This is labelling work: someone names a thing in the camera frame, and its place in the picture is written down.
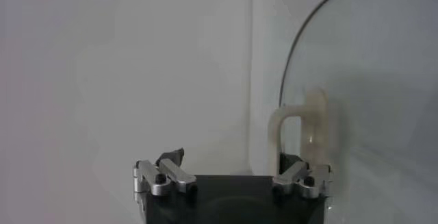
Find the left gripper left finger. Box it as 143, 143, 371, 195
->
132, 147, 198, 203

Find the round glass pot lid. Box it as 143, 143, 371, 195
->
268, 0, 438, 224

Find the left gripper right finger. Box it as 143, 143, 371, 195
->
272, 152, 333, 199

